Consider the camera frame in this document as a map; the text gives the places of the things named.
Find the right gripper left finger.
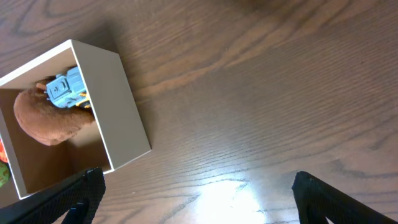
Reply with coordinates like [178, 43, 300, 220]
[1, 167, 106, 223]

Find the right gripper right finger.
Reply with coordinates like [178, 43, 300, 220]
[292, 171, 397, 224]

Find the brown plush toy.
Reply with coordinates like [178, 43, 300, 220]
[13, 79, 95, 146]

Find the grey yellow toy truck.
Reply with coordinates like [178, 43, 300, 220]
[44, 67, 91, 110]

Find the white cardboard box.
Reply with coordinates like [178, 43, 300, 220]
[1, 40, 150, 199]

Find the green ball with orange numbers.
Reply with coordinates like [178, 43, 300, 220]
[0, 161, 10, 187]

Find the orange round toy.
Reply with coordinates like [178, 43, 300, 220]
[0, 140, 9, 163]

